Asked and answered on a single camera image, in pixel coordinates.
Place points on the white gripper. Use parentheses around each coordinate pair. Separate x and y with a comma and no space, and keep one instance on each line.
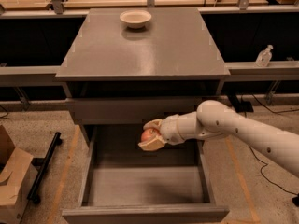
(169,129)

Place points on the red apple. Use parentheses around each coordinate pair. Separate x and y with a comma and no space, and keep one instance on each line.
(149,134)

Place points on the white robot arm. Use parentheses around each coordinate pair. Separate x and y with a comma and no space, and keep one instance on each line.
(213,119)

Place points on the open grey middle drawer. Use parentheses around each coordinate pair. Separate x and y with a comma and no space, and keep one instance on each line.
(123,184)

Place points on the grey drawer cabinet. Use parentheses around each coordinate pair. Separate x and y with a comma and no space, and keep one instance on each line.
(130,89)

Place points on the closed grey top drawer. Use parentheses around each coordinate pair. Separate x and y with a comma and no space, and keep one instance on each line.
(126,110)

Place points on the white bowl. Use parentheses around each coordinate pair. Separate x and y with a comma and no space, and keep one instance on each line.
(135,19)

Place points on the black bar stand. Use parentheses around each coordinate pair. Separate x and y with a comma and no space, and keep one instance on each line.
(42,165)

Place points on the clear sanitizer bottle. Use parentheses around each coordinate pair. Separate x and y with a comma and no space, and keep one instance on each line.
(264,57)

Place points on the cardboard box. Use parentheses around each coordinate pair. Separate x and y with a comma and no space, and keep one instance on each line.
(16,179)

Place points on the grey metal rail frame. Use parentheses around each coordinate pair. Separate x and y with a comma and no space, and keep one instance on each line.
(28,75)

